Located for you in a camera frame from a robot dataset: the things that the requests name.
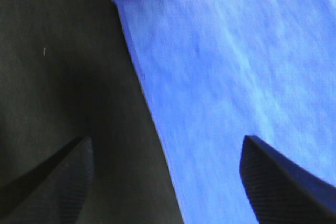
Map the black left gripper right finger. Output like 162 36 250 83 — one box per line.
239 135 335 223

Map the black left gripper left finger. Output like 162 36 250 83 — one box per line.
1 137 94 223

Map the blue microfibre towel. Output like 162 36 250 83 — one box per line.
112 0 335 223

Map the black table cloth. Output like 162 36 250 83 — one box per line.
1 0 183 223

